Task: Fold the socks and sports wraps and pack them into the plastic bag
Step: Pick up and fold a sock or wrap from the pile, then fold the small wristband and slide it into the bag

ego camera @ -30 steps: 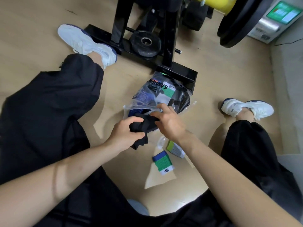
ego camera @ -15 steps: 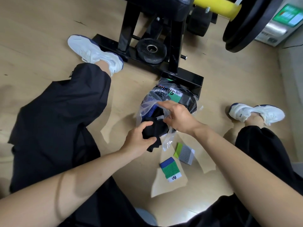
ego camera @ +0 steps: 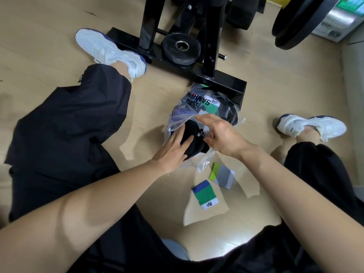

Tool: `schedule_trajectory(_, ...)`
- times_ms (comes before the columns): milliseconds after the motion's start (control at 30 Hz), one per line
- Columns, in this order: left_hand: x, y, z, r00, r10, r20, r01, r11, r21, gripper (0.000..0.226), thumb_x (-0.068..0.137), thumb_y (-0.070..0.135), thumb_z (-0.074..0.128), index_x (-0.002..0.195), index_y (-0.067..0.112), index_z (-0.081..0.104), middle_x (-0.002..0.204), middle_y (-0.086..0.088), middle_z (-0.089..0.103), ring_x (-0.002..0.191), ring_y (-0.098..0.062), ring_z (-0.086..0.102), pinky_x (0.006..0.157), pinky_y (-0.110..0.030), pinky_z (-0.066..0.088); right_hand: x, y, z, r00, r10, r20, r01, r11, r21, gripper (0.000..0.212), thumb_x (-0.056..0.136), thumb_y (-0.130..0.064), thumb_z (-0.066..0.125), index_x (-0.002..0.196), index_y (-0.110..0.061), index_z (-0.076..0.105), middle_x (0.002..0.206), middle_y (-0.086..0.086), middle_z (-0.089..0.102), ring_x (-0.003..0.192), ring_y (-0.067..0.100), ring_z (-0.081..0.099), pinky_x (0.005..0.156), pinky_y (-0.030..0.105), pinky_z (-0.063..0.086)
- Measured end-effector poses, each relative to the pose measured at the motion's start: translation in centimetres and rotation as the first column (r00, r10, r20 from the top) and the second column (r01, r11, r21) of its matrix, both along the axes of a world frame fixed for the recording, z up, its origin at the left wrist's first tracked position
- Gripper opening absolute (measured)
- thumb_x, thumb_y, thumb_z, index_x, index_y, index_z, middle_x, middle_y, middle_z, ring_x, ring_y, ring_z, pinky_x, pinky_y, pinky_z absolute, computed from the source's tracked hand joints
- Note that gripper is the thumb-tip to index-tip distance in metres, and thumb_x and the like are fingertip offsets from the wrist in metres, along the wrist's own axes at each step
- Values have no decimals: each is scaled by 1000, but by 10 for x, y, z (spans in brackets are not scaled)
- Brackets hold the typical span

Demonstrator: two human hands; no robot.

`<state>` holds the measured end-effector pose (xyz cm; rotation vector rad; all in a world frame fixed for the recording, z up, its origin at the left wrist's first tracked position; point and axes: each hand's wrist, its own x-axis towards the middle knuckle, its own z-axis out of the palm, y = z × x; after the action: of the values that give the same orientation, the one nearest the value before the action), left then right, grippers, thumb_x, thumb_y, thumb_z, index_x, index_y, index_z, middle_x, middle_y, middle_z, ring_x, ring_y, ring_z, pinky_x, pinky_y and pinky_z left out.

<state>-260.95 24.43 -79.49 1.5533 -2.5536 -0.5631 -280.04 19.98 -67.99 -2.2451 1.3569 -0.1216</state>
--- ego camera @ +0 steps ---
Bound person's left hand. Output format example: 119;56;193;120
151;126;195;175

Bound person's right hand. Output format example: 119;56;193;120
194;113;254;160

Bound black sock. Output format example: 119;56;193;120
170;120;211;161

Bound clear plastic bag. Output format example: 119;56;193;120
162;82;246;174

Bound person's left forearm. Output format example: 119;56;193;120
0;160;161;273

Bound person's right forearm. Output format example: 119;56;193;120
241;145;364;273

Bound bundle of black socks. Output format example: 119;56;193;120
212;95;239;128

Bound green white sock label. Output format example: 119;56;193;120
185;92;222;116

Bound green grey label card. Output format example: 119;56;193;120
208;162;235;191

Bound blue green label card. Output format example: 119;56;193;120
192;180;219;211

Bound black metal weight rack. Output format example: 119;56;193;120
107;0;247;111

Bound small black weight plate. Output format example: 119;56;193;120
162;32;201;66

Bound white sneaker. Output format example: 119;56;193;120
277;114;348;143
75;28;148;82

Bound light blue shirt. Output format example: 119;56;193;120
160;239;190;261

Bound black trousers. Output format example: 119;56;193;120
4;64;364;273

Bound black rubber weight plate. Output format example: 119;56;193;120
226;0;261;30

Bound large black weight plate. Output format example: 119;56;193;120
271;0;342;50

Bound yellow weight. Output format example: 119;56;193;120
263;0;291;9

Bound silver appliance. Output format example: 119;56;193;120
311;0;364;43

